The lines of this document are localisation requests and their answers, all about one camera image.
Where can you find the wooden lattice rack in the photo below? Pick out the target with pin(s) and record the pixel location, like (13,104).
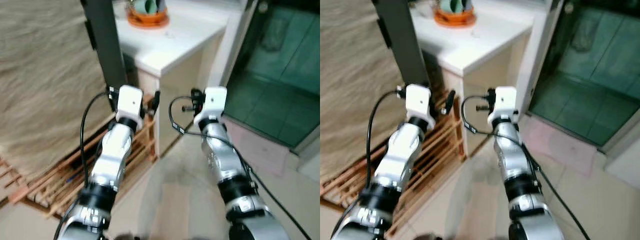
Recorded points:
(425,165)
(55,190)

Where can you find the white topped side counter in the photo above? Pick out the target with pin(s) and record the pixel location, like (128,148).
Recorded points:
(170,45)
(475,45)

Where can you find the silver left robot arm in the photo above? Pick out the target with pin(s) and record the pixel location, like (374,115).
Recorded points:
(400,160)
(112,155)

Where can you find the pale pink floor mat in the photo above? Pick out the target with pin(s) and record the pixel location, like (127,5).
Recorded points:
(565,147)
(265,150)

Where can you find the refrigerator door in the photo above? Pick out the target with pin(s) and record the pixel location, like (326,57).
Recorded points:
(45,75)
(350,75)

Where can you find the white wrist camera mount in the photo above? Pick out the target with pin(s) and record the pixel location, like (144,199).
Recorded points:
(504,102)
(211,102)
(131,102)
(420,102)

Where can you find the white framed glass door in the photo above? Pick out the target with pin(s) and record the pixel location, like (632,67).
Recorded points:
(280,75)
(590,75)

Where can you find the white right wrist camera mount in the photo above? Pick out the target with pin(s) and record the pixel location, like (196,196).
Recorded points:
(504,102)
(211,102)

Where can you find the pale green cup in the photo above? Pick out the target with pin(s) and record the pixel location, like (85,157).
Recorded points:
(150,6)
(455,6)

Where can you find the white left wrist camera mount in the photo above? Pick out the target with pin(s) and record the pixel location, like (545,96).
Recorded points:
(131,102)
(420,102)

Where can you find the orange bowl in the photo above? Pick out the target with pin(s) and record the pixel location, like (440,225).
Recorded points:
(147,21)
(454,21)

